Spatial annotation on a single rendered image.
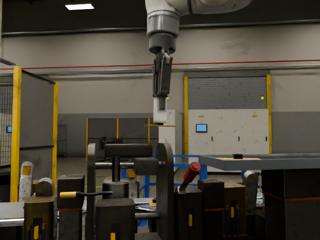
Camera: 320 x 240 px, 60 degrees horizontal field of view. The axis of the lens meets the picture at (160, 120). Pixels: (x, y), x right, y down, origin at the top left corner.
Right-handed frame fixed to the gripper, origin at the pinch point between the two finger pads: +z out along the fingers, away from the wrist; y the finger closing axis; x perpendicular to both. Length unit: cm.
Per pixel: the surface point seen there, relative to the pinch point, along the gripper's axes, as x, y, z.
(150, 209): 1.0, 2.6, 27.6
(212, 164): -4.3, -24.5, 12.1
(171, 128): -233, 746, -14
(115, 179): 12.5, -11.5, 16.9
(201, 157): -4.6, -18.4, 11.3
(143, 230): -12, 75, 58
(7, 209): 40, 14, 29
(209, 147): -343, 708, 39
